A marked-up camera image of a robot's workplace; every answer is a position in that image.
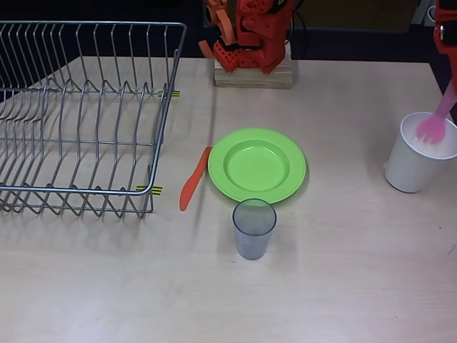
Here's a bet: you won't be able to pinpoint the pink plastic fork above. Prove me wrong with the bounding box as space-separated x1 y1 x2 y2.
416 84 457 146

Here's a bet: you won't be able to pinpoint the green plastic plate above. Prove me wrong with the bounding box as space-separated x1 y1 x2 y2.
207 127 308 205

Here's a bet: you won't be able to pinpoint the translucent grey plastic cup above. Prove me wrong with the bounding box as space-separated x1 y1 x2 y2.
232 198 278 261

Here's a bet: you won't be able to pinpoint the orange plastic knife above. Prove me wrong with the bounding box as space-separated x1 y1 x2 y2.
179 146 213 212

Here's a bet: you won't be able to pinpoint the brown partition board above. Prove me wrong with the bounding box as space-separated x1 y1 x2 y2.
294 0 419 33

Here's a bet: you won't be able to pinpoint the white paper cup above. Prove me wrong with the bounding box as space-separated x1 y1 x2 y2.
383 111 457 194

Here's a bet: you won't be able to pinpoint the stacked wooden base boards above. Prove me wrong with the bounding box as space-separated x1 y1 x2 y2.
214 42 298 90

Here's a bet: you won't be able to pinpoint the light orange clamp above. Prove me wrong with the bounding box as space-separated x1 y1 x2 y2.
198 0 239 59

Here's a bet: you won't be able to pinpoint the black power cables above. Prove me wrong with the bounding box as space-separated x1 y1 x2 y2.
288 0 308 60

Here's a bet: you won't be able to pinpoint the metal wire dish rack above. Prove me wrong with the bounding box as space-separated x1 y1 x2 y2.
0 20 189 219

